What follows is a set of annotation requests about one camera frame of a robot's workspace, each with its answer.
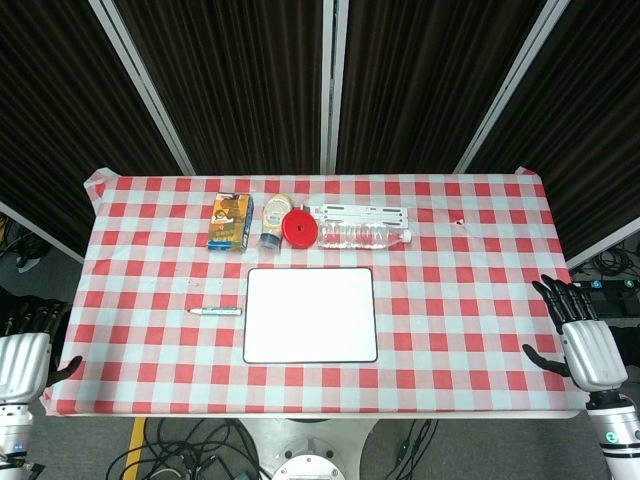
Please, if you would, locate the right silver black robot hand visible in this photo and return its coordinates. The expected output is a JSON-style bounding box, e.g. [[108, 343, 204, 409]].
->
[[522, 273, 629, 392]]

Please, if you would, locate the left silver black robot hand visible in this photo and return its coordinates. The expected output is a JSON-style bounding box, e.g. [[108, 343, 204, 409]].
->
[[0, 301, 84, 402]]

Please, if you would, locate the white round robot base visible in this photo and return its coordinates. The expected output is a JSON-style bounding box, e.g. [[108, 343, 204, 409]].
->
[[234, 418, 381, 480]]

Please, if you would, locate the red white checkered tablecloth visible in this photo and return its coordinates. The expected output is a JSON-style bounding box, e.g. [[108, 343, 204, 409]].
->
[[40, 167, 594, 420]]

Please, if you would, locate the dark partition panel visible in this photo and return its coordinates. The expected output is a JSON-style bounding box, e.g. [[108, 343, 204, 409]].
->
[[115, 0, 326, 175], [335, 0, 551, 175], [467, 0, 640, 266], [0, 0, 182, 261]]

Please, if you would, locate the orange blue carton box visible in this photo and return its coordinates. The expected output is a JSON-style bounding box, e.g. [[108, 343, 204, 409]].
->
[[206, 191, 254, 253]]

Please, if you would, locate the clear plastic water bottle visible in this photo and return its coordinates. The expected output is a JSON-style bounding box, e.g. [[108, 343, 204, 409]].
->
[[317, 222, 413, 250]]

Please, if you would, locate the beige squeeze sauce bottle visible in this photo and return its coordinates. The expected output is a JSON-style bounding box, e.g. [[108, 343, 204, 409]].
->
[[258, 193, 295, 251]]

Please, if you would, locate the red round disc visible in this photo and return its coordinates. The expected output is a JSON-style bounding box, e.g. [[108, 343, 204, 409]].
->
[[281, 208, 320, 249]]

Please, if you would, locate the black floor cable bundle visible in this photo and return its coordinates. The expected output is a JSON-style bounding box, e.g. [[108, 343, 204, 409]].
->
[[104, 418, 261, 480]]

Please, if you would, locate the white whiteboard black frame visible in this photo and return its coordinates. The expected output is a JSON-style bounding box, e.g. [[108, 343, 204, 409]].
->
[[242, 267, 379, 365]]

